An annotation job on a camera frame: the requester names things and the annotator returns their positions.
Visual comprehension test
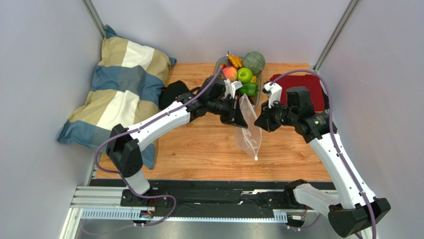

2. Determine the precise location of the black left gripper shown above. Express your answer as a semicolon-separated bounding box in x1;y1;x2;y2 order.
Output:
207;96;248;129

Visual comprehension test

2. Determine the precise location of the clear polka dot zip bag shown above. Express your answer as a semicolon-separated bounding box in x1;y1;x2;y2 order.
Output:
235;95;262;162

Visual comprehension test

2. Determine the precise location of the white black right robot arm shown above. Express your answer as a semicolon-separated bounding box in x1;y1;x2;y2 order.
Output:
254;83;391;238

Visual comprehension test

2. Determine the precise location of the green bell pepper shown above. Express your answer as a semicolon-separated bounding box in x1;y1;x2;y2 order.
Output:
239;82;258;97

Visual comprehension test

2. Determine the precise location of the green apple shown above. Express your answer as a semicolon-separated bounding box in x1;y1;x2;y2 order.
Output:
237;67;253;84

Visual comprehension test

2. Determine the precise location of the peach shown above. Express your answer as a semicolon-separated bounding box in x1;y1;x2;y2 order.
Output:
222;66;237;81

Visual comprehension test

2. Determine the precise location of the grey fruit basket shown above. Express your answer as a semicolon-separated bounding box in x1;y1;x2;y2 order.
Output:
213;56;261;108

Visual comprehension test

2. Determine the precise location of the green cantaloupe melon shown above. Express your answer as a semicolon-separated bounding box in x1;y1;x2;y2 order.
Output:
242;51;266;75

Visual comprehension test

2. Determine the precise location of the red folded cloth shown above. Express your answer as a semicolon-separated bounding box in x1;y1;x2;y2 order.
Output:
277;74;329;112

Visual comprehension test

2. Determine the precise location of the black cap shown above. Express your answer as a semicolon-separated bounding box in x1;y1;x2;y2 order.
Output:
159;80;190;110

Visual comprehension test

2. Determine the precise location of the striped blue beige pillow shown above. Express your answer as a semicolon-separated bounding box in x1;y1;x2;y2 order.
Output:
56;25;177;152

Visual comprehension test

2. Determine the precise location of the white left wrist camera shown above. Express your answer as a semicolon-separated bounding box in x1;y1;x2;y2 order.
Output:
223;79;243;99

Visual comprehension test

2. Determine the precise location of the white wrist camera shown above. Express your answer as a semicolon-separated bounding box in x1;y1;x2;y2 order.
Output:
223;79;243;99
262;82;282;109

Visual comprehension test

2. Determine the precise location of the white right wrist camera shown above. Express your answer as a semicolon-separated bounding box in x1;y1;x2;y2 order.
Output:
262;82;282;109

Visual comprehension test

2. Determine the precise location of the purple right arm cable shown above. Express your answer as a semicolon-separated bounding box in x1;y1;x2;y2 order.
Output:
270;69;378;239

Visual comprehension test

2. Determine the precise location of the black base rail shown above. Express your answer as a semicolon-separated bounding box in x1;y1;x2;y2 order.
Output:
89;179;335;220

